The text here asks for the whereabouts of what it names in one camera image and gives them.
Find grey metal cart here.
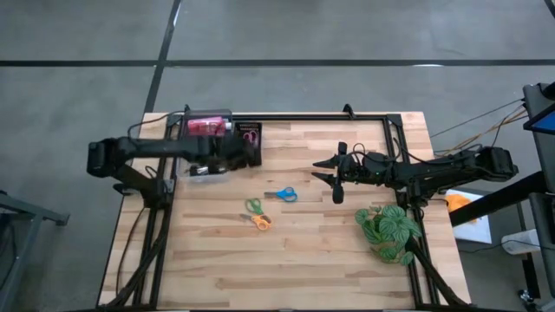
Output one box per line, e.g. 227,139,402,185
0,188,70,312

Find green striped potted plant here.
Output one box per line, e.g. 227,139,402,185
354,205,422,266

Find green scissors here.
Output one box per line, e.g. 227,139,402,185
244,197,266,217

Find white floor device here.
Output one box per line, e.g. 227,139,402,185
501,228,542,256

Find orange cloth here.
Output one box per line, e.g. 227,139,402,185
446,193,479,224

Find black stand with screen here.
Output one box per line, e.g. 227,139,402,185
522,81,555,196

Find black diagonal support beam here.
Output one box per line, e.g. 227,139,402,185
448,171,548,227

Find black plastic basket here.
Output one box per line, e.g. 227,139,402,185
231,120,264,167

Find black aluminium rig frame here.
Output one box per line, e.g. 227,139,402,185
97,103,472,311

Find large black silver-ferrule brush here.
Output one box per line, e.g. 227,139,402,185
189,164,229,177

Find blue scissors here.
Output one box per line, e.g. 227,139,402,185
263,186,299,204

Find tinted clear plastic bin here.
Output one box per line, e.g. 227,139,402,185
182,108,234,140

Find white box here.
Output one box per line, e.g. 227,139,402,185
444,188,493,245

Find orange scissors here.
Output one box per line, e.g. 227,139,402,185
238,212,274,231

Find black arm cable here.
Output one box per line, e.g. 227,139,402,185
127,111,186,140

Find pink scissors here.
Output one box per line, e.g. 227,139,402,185
242,129,260,149

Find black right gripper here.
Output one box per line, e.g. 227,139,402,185
310,140,385,205

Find red paint bottle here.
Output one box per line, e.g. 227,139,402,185
186,116,232,137

